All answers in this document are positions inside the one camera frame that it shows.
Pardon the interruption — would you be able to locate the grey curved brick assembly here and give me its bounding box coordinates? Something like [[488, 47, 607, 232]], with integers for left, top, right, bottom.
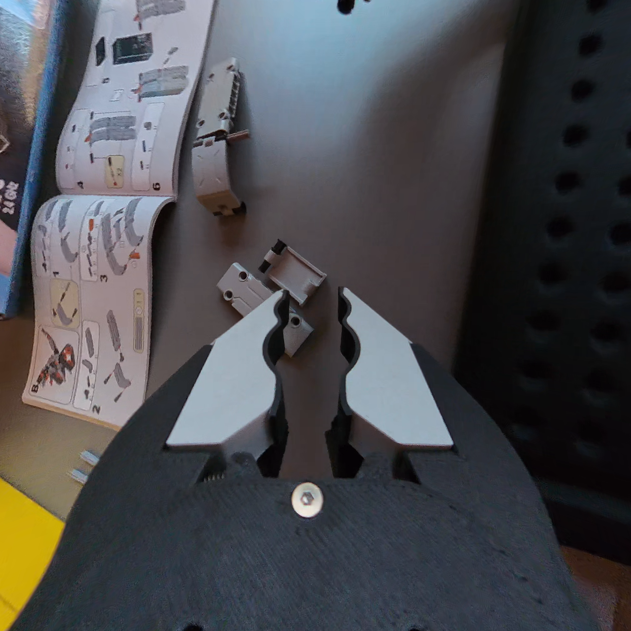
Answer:
[[191, 58, 250, 217]]

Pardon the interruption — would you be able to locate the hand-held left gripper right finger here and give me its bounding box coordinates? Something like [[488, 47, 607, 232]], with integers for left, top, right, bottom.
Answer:
[[325, 287, 455, 459]]

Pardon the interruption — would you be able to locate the light grey curved panel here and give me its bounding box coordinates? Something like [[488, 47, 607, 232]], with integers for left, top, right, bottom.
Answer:
[[259, 240, 327, 306]]

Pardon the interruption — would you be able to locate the instruction booklet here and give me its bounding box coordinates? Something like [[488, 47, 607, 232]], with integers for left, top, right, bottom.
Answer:
[[22, 0, 218, 430]]

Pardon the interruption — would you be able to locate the grey desk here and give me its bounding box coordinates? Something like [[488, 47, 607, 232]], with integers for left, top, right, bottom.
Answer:
[[0, 0, 523, 523]]

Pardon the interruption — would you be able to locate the grey rectangular panel brick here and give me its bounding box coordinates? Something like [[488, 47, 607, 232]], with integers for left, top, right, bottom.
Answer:
[[217, 263, 315, 358]]

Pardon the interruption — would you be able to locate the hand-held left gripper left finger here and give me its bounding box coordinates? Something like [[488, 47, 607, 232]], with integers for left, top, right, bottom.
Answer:
[[165, 289, 291, 459]]

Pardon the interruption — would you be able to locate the yellow plastic bin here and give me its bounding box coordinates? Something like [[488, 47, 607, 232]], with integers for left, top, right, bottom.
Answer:
[[0, 476, 66, 631]]

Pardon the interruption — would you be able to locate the blue robot kit box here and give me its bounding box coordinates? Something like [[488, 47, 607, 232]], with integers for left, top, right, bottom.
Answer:
[[0, 0, 67, 318]]

